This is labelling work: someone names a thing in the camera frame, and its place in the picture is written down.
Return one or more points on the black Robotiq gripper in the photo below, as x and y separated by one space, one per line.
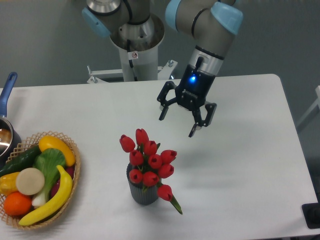
196 87

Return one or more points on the red tulip bouquet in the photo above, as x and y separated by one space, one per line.
149 166

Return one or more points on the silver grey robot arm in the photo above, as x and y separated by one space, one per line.
137 33

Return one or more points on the dark grey ribbed vase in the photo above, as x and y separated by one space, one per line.
142 197

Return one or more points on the dark red vegetable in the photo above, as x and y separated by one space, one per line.
70 170

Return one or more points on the yellow squash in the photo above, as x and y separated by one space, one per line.
52 142

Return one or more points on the green bok choy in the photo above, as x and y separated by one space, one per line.
47 163

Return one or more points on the woven wicker basket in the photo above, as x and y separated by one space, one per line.
22 147

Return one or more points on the black device at table edge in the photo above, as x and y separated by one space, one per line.
311 212

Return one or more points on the dark green cucumber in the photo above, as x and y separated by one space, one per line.
24 160

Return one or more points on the yellow banana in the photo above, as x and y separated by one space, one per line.
54 204

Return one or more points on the beige round disc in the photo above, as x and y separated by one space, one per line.
30 181

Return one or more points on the yellow bell pepper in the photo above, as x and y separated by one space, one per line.
8 183

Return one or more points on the orange fruit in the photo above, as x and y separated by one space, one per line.
17 204

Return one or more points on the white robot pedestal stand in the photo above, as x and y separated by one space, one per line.
136 66

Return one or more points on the white frame at right edge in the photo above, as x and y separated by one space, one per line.
310 113

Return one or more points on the blue handled saucepan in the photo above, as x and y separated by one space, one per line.
9 138

